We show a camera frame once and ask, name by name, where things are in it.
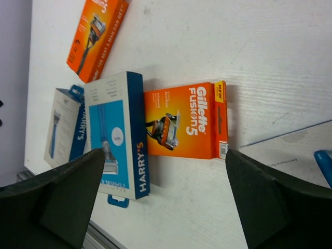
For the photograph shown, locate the grey harry's box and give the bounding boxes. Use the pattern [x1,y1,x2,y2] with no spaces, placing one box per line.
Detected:
[44,85,87,168]
[240,120,331,188]

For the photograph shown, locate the grey Harry's box left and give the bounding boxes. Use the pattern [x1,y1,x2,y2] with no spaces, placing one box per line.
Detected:
[44,85,87,168]

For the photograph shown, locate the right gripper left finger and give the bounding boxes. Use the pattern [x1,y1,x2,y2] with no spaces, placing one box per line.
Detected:
[1,149,104,248]

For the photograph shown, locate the white blue Harry's box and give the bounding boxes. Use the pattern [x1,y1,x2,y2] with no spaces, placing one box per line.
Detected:
[84,71,150,208]

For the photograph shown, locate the orange Gillette box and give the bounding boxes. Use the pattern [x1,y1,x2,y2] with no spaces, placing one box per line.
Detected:
[67,0,129,83]
[144,80,229,159]

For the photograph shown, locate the grey Harry's box right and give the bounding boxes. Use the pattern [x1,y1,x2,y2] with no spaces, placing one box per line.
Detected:
[240,120,331,188]

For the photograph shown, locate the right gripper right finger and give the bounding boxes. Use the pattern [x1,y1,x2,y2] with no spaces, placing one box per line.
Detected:
[225,149,331,248]

